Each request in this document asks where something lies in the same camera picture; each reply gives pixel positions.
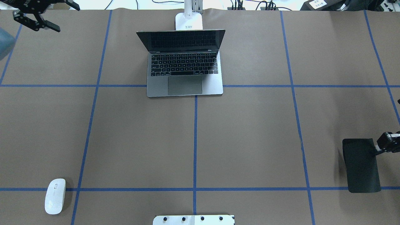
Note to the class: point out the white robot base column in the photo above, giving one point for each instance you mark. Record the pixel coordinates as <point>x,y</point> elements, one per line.
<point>194,220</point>

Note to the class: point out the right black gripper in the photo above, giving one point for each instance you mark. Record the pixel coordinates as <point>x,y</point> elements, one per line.
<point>387,139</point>

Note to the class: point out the white desk lamp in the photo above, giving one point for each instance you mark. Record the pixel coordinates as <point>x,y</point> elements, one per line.
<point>191,18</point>

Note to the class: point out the black mouse pad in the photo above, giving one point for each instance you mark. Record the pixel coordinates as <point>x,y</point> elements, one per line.
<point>361,165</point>

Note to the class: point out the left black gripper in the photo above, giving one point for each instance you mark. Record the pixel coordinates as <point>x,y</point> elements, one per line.
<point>35,7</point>

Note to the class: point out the grey laptop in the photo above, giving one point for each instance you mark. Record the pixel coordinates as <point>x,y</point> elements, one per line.
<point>183,62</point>

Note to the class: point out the white computer mouse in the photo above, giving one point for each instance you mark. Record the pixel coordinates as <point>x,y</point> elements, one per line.
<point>55,195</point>

